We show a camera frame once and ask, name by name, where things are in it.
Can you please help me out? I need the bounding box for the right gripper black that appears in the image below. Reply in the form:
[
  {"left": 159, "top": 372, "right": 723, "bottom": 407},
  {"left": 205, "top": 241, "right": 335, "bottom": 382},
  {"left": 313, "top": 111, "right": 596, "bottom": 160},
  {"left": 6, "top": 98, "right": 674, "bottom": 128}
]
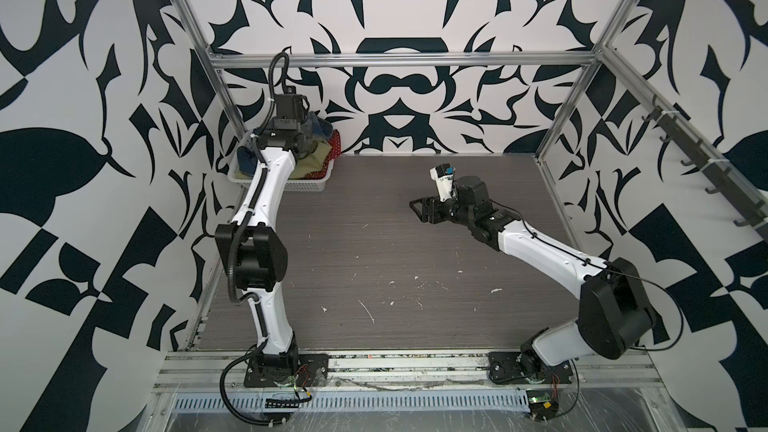
[{"left": 410, "top": 192, "right": 477, "bottom": 230}]

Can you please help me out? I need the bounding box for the blue denim skirt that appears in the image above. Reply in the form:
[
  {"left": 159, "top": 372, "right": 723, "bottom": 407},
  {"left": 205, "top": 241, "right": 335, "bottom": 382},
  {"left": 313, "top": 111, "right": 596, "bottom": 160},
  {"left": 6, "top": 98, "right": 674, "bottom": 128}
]
[{"left": 244, "top": 111, "right": 334, "bottom": 174}]

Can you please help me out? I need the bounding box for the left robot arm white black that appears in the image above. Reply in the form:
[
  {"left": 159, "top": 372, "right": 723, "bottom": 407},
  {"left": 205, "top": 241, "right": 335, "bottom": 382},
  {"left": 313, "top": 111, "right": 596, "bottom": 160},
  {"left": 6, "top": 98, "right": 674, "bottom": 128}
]
[{"left": 214, "top": 87, "right": 312, "bottom": 368}]

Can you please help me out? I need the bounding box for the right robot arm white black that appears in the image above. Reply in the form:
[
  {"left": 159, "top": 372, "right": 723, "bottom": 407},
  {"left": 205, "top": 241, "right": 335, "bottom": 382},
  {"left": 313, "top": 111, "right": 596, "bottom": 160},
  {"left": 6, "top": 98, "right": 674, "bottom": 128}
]
[{"left": 409, "top": 173, "right": 656, "bottom": 382}]

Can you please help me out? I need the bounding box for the red polka dot skirt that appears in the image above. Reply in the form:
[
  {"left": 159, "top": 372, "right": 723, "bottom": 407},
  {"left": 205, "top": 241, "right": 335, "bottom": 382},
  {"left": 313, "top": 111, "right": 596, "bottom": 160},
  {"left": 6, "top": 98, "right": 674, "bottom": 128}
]
[{"left": 326, "top": 130, "right": 342, "bottom": 163}]

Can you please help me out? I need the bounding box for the white plastic basket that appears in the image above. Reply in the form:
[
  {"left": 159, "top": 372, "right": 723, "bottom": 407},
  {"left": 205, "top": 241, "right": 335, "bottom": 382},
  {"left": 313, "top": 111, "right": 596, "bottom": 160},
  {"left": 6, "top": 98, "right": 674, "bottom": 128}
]
[{"left": 227, "top": 137, "right": 335, "bottom": 192}]

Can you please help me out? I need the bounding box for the olive green skirt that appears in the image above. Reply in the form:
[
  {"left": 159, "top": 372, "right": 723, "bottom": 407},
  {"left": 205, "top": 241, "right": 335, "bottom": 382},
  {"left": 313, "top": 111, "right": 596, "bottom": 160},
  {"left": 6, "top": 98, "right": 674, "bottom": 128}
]
[{"left": 234, "top": 141, "right": 339, "bottom": 180}]

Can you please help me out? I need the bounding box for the small circuit board right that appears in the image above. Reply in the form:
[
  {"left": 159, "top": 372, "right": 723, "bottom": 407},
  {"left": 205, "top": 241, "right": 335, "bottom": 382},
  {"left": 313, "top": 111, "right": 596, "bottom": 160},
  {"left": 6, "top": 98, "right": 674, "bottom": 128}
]
[{"left": 526, "top": 390, "right": 559, "bottom": 422}]

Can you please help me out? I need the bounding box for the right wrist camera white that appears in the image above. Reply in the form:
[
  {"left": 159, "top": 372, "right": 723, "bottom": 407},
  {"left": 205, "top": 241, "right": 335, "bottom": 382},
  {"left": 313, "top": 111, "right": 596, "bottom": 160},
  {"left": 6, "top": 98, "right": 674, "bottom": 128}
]
[{"left": 430, "top": 163, "right": 455, "bottom": 202}]

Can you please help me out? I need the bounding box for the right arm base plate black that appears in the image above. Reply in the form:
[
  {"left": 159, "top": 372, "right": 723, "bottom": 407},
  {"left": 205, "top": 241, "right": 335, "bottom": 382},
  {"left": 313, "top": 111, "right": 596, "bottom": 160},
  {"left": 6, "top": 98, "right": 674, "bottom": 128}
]
[{"left": 487, "top": 351, "right": 574, "bottom": 385}]

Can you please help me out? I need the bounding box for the white slotted cable duct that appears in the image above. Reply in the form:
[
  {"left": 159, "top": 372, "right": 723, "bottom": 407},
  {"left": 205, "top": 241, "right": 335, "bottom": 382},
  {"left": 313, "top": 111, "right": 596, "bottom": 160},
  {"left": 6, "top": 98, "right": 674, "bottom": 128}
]
[{"left": 172, "top": 390, "right": 529, "bottom": 413}]

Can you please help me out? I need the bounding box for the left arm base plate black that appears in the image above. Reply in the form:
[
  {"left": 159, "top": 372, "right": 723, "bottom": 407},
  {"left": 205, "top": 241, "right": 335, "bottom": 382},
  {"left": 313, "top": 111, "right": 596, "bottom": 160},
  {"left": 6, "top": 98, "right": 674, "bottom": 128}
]
[{"left": 244, "top": 353, "right": 330, "bottom": 388}]

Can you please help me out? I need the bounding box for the aluminium frame crossbar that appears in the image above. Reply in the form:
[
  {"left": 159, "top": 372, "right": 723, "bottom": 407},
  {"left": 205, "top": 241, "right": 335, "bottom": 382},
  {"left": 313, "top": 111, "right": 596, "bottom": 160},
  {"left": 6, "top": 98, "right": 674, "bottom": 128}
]
[{"left": 208, "top": 50, "right": 601, "bottom": 70}]

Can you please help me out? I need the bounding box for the aluminium front rail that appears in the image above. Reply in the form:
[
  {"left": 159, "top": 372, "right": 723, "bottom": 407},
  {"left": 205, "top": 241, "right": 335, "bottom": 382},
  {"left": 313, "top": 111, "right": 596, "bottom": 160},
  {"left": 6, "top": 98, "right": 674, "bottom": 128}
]
[{"left": 150, "top": 349, "right": 663, "bottom": 393}]

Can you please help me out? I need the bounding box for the grey wall hook rail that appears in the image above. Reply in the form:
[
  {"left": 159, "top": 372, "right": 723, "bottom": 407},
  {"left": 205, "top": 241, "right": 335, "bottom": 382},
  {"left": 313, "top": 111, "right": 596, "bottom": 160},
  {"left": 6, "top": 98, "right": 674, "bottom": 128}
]
[{"left": 643, "top": 95, "right": 767, "bottom": 241}]

